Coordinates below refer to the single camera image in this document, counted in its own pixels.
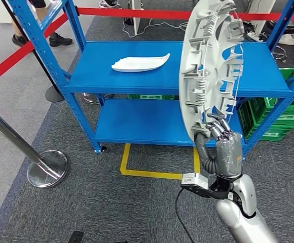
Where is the blue metal shelf rack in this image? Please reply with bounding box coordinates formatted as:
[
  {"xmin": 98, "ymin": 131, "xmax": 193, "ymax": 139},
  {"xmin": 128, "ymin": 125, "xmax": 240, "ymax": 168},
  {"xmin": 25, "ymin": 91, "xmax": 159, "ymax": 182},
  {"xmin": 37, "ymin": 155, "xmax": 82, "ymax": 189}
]
[{"xmin": 8, "ymin": 0, "xmax": 294, "ymax": 158}]

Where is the chrome stanchion post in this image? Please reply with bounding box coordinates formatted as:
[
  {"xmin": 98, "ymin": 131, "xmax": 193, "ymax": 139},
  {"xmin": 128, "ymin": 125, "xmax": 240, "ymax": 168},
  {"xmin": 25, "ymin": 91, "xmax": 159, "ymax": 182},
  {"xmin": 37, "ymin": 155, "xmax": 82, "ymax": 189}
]
[
  {"xmin": 0, "ymin": 102, "xmax": 69, "ymax": 188},
  {"xmin": 82, "ymin": 93, "xmax": 101, "ymax": 105}
]

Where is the black stanchion post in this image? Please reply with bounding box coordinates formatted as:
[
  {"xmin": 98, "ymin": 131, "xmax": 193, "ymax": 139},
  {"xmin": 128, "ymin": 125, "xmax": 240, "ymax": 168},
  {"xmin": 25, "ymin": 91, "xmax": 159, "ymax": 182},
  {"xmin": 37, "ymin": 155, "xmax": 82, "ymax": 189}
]
[{"xmin": 1, "ymin": 0, "xmax": 65, "ymax": 103}]

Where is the white table leg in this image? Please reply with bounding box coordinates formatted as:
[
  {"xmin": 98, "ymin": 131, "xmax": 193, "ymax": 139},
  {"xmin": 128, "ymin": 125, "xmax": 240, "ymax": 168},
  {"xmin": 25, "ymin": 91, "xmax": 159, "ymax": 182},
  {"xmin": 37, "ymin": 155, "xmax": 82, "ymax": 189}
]
[{"xmin": 247, "ymin": 0, "xmax": 277, "ymax": 36}]

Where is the black camera cable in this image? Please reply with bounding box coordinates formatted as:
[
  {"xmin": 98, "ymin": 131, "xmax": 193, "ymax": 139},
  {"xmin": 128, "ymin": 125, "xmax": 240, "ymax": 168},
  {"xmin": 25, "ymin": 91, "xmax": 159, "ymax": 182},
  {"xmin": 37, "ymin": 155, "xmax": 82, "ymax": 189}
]
[{"xmin": 175, "ymin": 187, "xmax": 196, "ymax": 243}]

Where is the black round stool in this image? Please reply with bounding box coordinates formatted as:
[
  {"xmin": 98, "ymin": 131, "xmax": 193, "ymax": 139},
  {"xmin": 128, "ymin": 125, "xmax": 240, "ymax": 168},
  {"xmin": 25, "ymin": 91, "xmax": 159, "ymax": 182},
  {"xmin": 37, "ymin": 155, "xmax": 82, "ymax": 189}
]
[{"xmin": 267, "ymin": 20, "xmax": 294, "ymax": 34}]

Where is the silver wheel hubcap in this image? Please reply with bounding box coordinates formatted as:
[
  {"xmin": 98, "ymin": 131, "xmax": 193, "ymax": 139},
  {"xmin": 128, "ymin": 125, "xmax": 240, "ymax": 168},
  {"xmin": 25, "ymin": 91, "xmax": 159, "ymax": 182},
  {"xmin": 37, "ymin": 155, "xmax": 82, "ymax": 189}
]
[{"xmin": 178, "ymin": 0, "xmax": 245, "ymax": 147}]

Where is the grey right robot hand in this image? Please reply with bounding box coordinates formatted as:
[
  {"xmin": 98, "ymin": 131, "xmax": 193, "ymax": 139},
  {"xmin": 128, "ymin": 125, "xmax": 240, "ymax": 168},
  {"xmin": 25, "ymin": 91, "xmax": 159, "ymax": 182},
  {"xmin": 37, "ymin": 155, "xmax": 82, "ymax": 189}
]
[{"xmin": 194, "ymin": 113, "xmax": 243, "ymax": 180}]

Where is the white power strip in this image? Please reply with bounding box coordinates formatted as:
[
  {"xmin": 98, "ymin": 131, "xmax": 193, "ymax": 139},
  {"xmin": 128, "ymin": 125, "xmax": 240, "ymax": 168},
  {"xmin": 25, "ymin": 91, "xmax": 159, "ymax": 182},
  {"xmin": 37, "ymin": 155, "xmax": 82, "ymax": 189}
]
[{"xmin": 247, "ymin": 31, "xmax": 263, "ymax": 43}]

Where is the white floor cable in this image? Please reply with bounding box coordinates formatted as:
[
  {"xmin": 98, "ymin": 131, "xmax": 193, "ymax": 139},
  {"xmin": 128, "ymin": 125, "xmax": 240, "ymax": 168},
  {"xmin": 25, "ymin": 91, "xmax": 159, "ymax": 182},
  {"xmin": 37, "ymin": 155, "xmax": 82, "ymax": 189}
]
[{"xmin": 122, "ymin": 18, "xmax": 188, "ymax": 37}]

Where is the red barrier belt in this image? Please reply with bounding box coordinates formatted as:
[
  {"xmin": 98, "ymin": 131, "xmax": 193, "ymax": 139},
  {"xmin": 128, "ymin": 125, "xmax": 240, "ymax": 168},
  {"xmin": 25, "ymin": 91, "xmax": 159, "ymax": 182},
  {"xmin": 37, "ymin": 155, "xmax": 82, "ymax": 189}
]
[
  {"xmin": 0, "ymin": 13, "xmax": 69, "ymax": 89},
  {"xmin": 76, "ymin": 7, "xmax": 294, "ymax": 22}
]

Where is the white plastic trim part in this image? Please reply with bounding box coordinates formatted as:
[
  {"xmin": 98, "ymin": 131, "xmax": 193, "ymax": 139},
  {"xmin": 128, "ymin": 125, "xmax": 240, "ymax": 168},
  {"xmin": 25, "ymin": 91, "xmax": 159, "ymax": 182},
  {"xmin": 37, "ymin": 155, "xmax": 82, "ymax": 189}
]
[{"xmin": 111, "ymin": 53, "xmax": 171, "ymax": 73}]

